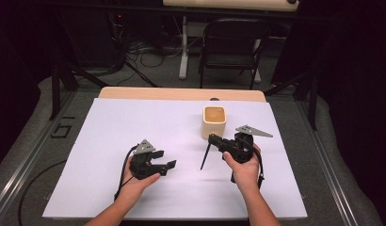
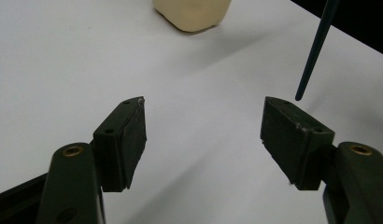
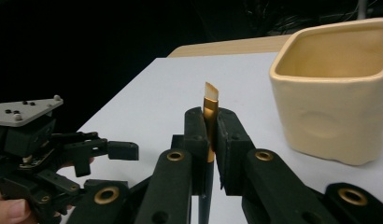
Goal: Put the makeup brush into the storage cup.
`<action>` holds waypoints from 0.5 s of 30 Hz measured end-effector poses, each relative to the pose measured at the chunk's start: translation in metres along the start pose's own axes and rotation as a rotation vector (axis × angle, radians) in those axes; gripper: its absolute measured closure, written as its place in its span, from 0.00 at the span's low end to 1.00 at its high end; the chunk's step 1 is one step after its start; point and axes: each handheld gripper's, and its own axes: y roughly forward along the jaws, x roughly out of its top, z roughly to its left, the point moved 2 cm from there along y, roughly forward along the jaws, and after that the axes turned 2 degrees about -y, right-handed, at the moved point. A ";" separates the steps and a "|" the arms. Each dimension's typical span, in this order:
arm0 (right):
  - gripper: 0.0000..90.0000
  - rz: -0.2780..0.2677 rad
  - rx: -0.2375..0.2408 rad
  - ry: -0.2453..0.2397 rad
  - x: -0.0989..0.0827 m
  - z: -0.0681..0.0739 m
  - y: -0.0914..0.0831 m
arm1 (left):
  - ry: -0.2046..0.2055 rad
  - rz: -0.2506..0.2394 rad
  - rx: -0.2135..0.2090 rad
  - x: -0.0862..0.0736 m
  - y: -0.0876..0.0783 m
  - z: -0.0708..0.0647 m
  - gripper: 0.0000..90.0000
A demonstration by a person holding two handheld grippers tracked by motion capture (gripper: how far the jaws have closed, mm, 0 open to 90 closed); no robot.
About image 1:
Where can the white desk leg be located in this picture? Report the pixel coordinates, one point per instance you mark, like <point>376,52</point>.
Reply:
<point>183,53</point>

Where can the white board sheet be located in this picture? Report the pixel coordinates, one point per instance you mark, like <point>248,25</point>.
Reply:
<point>97,138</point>

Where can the aluminium floor rail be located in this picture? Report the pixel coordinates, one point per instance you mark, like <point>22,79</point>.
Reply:
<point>28,157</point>
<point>326,157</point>

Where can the black folding chair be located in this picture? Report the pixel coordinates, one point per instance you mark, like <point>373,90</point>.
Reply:
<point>233,47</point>

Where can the cream square cup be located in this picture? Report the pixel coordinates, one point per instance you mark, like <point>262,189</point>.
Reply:
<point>213,124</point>

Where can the person's left hand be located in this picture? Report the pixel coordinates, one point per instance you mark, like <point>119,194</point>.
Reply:
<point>134,185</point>

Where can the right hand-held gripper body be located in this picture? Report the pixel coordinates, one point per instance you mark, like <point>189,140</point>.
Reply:
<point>239,147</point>

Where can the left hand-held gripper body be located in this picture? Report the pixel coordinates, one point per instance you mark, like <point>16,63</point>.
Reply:
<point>144,166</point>

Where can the dark pencil with orange end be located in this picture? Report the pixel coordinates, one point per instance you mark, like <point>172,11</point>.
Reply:
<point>205,157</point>

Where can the beige desk top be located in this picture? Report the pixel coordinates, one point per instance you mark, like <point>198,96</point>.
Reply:
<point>228,4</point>

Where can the black metal stand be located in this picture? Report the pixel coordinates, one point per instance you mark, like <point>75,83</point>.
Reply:
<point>313,100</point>
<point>55,91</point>

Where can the person's right hand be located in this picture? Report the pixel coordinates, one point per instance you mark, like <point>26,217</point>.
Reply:
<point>244,172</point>

